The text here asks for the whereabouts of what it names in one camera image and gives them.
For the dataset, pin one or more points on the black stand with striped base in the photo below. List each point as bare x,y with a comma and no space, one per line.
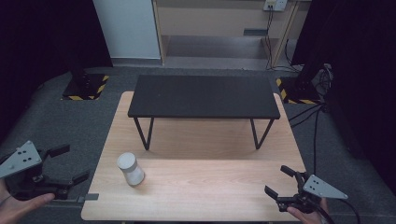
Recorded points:
85,87
299,90

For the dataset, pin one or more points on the white jar with grey lid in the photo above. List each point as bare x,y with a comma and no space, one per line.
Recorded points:
131,169

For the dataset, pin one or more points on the white cabinet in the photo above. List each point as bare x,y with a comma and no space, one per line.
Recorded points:
129,28

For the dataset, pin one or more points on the black curtain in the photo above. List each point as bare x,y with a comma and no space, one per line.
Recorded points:
361,77
37,46

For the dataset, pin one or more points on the grey label plate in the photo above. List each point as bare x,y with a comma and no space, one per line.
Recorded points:
255,31

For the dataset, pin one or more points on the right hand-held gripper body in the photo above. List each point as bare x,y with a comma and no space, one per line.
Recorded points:
322,188

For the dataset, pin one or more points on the grey table clamp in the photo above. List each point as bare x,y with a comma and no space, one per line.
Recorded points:
88,197

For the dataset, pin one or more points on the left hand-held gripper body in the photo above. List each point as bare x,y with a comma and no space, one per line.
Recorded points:
19,161

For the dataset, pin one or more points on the wooden desk frame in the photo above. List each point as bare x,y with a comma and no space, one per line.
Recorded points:
218,21

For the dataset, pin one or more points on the white power outlet strip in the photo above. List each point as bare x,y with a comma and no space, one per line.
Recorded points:
275,4

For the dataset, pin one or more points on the person's right hand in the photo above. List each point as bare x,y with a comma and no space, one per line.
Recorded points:
311,218

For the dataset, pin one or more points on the person's left hand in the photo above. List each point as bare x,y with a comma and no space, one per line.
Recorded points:
17,207

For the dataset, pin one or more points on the black shelf with metal legs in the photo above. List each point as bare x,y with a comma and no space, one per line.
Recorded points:
204,96

